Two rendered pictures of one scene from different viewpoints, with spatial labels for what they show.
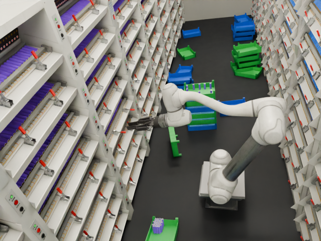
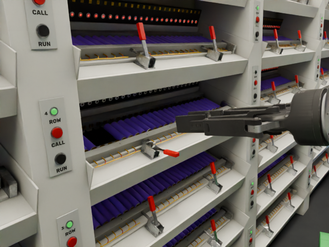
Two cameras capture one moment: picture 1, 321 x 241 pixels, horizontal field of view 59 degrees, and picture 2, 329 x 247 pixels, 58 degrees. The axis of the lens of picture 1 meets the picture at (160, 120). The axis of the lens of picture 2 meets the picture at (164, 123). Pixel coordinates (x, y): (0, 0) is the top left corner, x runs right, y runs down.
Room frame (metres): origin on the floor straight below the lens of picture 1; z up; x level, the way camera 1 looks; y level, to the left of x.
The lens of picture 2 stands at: (1.04, 0.04, 0.92)
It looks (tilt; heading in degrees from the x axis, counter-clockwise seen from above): 14 degrees down; 25
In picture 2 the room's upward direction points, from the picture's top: 3 degrees counter-clockwise
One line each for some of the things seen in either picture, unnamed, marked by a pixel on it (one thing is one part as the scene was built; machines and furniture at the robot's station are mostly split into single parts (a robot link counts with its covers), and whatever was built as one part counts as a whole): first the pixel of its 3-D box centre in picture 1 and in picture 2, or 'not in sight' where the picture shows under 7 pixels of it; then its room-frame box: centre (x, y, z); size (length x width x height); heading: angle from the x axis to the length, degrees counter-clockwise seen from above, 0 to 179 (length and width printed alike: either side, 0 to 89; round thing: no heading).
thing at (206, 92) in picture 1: (199, 90); not in sight; (2.32, -0.43, 0.44); 0.30 x 0.20 x 0.08; 77
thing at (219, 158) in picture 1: (220, 164); not in sight; (1.37, -0.36, 0.40); 0.18 x 0.16 x 0.22; 162
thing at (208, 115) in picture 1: (200, 109); not in sight; (2.32, -0.43, 0.20); 0.30 x 0.20 x 0.08; 77
